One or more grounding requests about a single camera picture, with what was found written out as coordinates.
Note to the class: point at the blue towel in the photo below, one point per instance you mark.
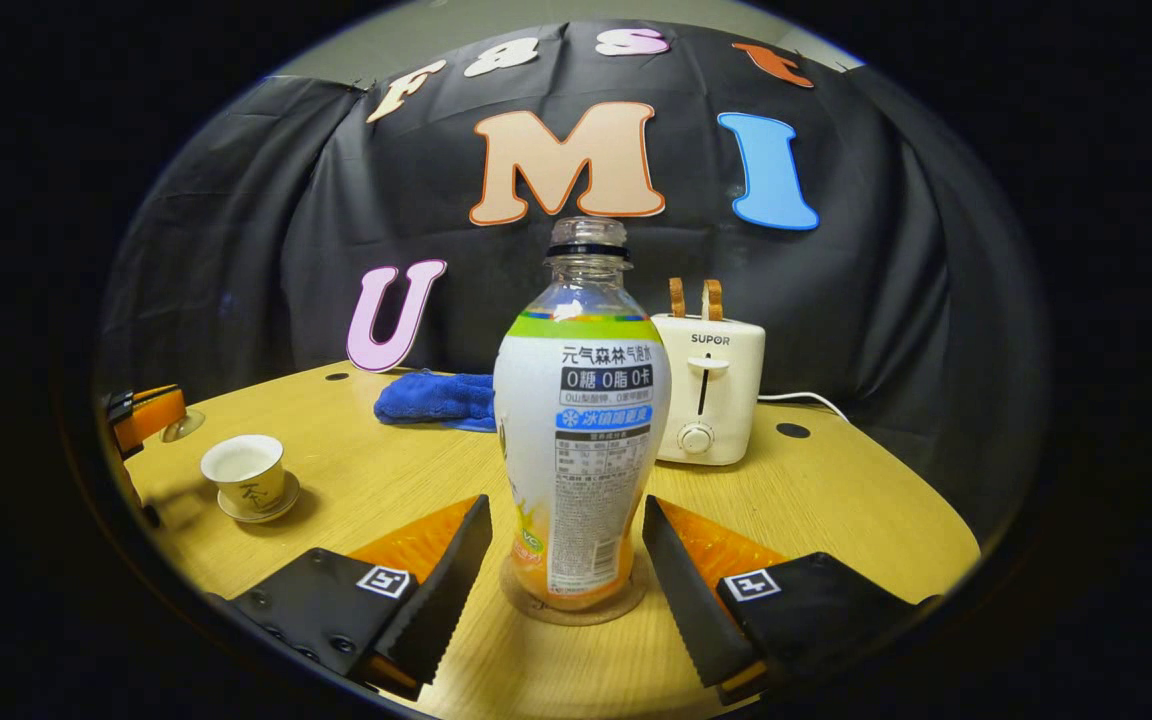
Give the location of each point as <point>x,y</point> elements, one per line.
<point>431,400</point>

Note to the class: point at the cream teacup lid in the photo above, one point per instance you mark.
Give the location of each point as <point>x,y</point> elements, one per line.
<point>186,428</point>

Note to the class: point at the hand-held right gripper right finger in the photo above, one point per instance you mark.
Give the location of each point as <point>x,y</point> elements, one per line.
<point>691,600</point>

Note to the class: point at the black backdrop cloth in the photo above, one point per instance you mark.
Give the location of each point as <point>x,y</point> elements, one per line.
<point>886,300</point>

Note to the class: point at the cream teacup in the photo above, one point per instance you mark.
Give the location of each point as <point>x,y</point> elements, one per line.
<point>256,485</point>

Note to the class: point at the round cork coaster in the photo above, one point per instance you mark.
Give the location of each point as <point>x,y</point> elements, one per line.
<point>576,618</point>

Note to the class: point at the white toaster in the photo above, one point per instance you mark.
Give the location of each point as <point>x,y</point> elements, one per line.
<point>726,400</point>

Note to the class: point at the toast bread slice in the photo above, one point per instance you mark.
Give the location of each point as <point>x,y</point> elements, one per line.
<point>677,298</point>
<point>713,300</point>

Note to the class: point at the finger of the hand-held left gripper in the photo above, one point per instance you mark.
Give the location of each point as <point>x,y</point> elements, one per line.
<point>151,415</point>

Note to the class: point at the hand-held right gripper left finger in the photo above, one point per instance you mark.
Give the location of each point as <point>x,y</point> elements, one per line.
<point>446,600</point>

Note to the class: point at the plastic water bottle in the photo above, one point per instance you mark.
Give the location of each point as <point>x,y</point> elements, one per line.
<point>586,450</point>

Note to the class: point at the cream saucer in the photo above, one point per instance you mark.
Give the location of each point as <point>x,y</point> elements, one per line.
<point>286,503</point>

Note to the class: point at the black table grommet hole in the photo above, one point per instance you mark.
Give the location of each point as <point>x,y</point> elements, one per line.
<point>793,430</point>

